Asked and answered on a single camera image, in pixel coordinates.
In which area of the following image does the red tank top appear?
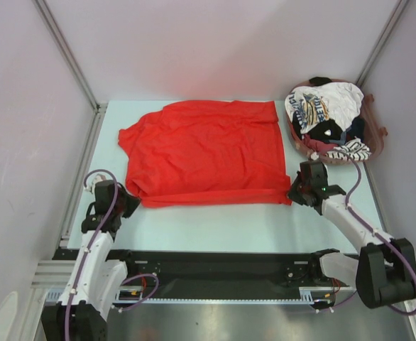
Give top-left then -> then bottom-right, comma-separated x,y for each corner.
118,100 -> 291,208

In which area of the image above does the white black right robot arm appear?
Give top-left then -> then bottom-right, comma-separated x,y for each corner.
288,161 -> 416,315

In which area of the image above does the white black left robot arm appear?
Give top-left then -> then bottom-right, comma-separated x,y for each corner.
41,174 -> 141,340

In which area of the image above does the maroon tank top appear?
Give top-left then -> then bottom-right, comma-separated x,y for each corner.
302,135 -> 337,154

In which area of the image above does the navy white striped tank top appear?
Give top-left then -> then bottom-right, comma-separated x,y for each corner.
326,139 -> 372,161

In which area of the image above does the white printed tank top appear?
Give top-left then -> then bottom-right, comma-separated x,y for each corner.
285,82 -> 364,134

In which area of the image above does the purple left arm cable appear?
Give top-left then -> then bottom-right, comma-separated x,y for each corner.
64,169 -> 159,341

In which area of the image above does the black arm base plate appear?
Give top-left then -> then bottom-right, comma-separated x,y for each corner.
128,251 -> 352,298

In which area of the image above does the aluminium frame rail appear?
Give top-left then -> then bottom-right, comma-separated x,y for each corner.
31,260 -> 75,288

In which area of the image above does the white slotted cable duct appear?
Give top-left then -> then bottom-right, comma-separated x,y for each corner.
45,287 -> 336,306

